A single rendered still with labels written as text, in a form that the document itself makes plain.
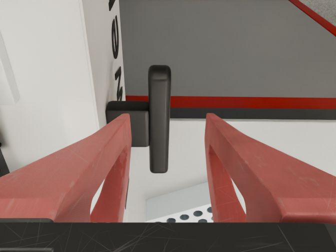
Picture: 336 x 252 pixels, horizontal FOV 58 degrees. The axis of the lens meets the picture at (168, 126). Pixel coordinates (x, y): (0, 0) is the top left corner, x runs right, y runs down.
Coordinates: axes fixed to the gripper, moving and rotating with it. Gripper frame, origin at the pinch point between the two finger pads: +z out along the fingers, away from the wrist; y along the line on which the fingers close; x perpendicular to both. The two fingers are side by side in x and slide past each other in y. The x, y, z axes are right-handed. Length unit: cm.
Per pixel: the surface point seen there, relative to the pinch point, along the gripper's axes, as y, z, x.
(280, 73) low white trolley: -18.2, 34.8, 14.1
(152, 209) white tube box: 2.2, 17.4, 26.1
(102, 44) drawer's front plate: 3.4, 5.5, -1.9
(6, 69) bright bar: 11.8, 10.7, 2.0
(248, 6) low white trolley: -21, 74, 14
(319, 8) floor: -51, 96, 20
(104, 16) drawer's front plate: 3.4, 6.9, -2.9
